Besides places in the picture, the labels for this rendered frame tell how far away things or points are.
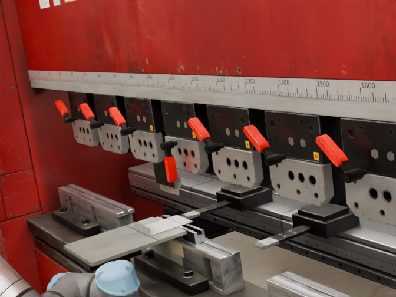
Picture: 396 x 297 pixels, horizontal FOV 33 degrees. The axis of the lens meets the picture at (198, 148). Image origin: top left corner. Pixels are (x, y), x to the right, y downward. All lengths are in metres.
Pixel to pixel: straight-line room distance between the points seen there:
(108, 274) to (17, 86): 1.31
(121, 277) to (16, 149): 1.29
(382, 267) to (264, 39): 0.61
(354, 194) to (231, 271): 0.55
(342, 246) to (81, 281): 0.64
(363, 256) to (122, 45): 0.78
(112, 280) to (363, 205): 0.47
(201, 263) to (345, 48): 0.76
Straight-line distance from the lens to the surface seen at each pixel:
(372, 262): 1.57
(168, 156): 1.55
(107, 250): 1.65
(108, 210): 2.08
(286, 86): 1.20
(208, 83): 1.40
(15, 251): 2.54
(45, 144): 2.50
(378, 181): 1.08
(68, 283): 1.31
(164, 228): 1.73
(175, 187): 1.70
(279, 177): 1.26
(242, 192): 1.83
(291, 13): 1.16
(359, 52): 1.06
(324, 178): 1.17
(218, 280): 1.61
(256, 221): 1.87
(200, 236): 1.68
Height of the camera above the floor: 1.55
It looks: 12 degrees down
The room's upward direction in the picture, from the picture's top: 8 degrees counter-clockwise
